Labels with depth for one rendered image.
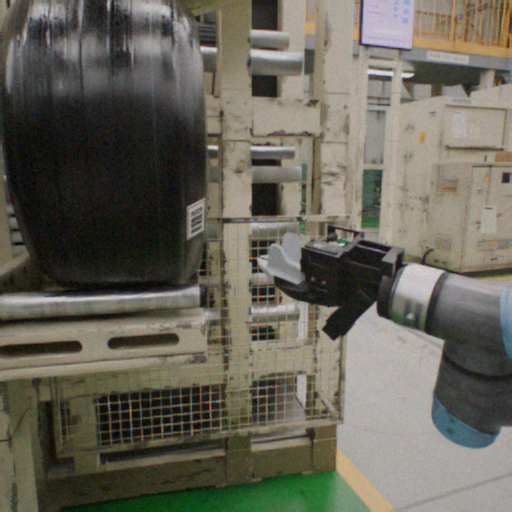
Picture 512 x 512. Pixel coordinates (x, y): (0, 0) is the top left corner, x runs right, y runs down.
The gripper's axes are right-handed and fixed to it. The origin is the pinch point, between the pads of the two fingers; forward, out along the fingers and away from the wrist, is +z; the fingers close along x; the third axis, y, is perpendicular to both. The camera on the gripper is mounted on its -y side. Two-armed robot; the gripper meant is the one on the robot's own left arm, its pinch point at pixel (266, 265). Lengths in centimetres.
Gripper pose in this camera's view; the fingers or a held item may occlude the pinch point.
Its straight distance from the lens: 65.0
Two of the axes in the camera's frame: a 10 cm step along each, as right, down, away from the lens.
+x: -6.0, 4.7, -6.4
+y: -1.1, -8.5, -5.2
